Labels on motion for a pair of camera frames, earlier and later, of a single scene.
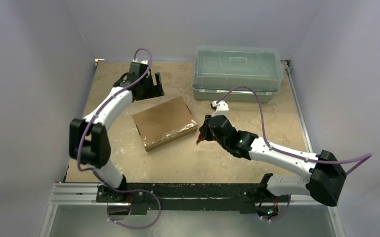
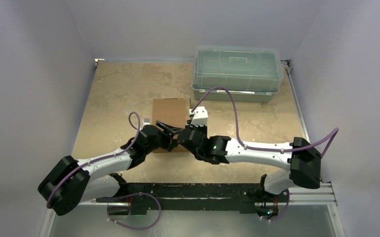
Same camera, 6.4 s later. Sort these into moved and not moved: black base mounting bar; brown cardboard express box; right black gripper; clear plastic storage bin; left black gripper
Moved: brown cardboard express box; left black gripper; right black gripper
Not moved: clear plastic storage bin; black base mounting bar
